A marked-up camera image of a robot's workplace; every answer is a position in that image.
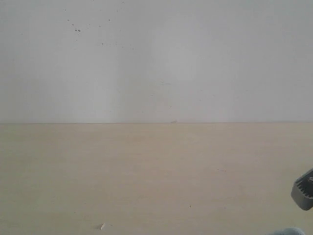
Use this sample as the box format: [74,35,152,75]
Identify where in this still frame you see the light blue fluffy towel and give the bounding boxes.
[268,227,305,235]

